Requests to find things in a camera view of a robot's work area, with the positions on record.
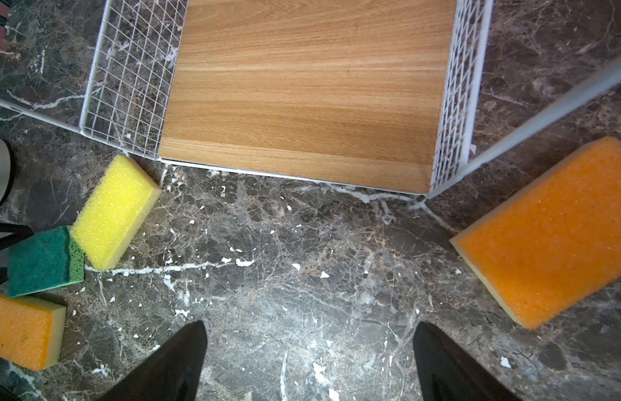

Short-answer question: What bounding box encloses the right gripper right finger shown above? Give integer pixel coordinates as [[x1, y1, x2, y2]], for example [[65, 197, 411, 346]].
[[412, 322, 518, 400]]

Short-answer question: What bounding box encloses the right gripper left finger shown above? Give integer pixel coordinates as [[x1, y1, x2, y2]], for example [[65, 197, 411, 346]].
[[101, 321, 208, 400]]

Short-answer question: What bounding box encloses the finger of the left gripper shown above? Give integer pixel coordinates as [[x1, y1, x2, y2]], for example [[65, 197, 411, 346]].
[[0, 222, 33, 285]]

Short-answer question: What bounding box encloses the dark green sponge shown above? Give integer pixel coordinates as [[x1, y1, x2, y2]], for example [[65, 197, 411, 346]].
[[6, 226, 85, 298]]

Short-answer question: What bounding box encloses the orange sponge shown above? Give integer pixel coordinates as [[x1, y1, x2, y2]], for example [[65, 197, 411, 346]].
[[0, 295, 67, 371], [451, 137, 621, 329]]

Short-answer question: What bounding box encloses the yellow sponge near shelf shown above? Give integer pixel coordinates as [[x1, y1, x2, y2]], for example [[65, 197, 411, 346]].
[[70, 155, 162, 271]]

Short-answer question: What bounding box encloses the white wire three-tier shelf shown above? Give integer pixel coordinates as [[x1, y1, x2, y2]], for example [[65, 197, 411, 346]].
[[0, 0, 621, 201]]

